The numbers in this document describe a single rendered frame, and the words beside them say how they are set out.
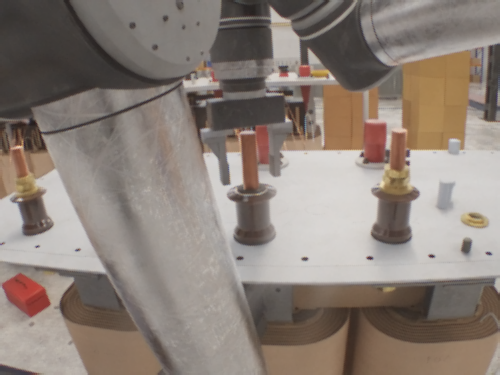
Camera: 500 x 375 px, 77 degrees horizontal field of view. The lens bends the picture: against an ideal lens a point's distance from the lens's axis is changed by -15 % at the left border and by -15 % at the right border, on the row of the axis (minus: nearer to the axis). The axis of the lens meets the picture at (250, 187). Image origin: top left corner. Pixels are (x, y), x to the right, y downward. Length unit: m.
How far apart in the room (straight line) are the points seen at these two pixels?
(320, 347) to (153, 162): 0.75
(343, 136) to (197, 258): 5.24
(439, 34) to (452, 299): 0.63
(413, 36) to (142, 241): 0.35
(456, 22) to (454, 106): 5.28
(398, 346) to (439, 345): 0.10
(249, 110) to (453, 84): 5.11
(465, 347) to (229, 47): 0.84
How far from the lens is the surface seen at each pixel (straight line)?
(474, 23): 0.41
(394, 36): 0.45
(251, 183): 0.66
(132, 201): 0.22
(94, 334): 1.06
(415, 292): 0.98
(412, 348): 0.93
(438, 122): 5.62
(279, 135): 0.67
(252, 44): 0.59
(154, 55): 0.18
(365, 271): 0.62
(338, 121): 5.40
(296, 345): 0.88
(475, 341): 0.97
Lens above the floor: 1.71
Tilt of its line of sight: 21 degrees down
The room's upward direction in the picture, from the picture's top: 4 degrees counter-clockwise
